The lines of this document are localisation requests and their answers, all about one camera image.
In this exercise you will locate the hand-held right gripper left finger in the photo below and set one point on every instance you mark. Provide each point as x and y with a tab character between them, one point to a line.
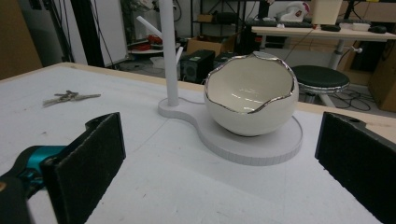
84	174

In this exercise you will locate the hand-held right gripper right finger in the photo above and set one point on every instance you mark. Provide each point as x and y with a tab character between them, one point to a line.
361	161

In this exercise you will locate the bunch of silver keys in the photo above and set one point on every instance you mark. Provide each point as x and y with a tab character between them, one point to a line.
67	97

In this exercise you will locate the white eggshell bowl silver rim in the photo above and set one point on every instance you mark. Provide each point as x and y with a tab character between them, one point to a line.
251	95

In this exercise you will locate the white stand with branched pole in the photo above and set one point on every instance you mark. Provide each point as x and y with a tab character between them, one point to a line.
218	130

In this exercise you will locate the black round stool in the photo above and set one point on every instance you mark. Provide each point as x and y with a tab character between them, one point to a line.
320	81

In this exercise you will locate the light wooden desk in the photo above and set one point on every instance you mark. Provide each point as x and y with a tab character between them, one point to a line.
320	35

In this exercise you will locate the black computer mouse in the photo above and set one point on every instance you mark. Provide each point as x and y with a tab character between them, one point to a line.
377	29

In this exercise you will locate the white board panel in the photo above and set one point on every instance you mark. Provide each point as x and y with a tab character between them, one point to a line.
104	31

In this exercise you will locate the black computer case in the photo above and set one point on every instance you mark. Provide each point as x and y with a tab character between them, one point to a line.
196	66

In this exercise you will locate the black keyboard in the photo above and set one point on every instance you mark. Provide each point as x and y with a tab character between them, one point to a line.
278	23

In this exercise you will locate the white and red helmet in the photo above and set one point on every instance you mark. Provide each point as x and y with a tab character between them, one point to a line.
294	11

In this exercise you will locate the cardboard box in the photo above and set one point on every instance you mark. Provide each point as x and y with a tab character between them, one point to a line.
209	44

